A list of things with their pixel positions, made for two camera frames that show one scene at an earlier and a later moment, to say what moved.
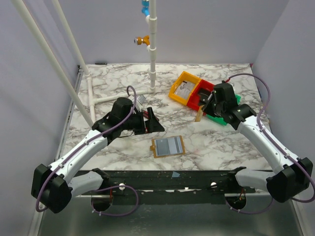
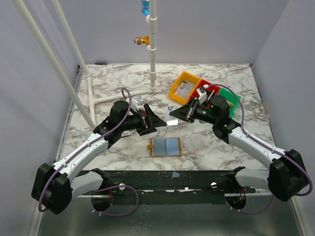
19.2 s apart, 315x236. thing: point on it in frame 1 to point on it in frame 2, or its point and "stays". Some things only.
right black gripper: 210,106 to 191,112
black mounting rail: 204,187 stays
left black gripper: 147,122 stays
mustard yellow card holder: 168,146 stays
